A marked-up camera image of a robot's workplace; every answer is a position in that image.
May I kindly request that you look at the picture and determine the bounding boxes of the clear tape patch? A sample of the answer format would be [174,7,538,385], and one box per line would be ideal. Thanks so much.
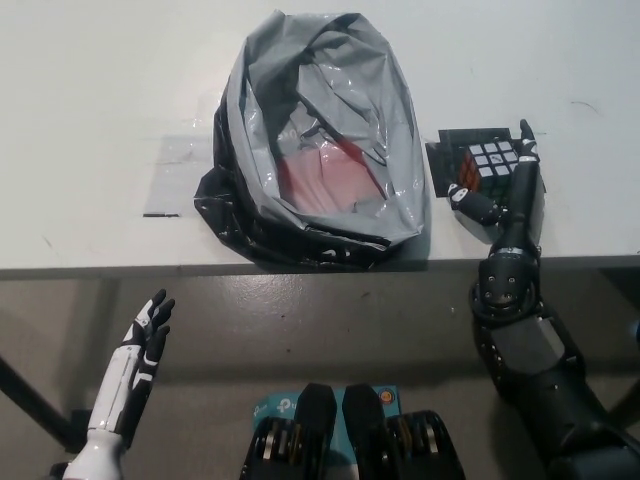
[144,133,221,217]

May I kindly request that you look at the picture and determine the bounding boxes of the grey black plastic bag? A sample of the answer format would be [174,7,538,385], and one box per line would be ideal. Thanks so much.
[192,13,432,274]

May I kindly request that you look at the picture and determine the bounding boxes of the black table leg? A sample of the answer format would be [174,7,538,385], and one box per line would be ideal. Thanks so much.
[0,342,99,452]
[607,368,640,426]

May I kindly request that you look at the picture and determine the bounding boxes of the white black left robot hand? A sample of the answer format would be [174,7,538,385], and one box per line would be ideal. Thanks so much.
[85,288,177,444]

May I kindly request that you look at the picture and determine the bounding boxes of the robot torso black blocks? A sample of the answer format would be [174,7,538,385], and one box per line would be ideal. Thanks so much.
[242,382,464,480]

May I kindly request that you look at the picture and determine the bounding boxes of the red flat packet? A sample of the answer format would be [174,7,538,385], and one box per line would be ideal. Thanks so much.
[276,141,384,212]

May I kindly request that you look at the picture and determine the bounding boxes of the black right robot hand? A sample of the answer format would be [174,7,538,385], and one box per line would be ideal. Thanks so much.
[446,118,546,256]

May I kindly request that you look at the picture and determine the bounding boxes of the black tape square marker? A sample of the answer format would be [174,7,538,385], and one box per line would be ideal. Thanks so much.
[424,127,547,202]

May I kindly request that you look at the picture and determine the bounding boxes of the rubik's cube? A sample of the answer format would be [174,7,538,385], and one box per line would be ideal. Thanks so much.
[459,140,521,207]

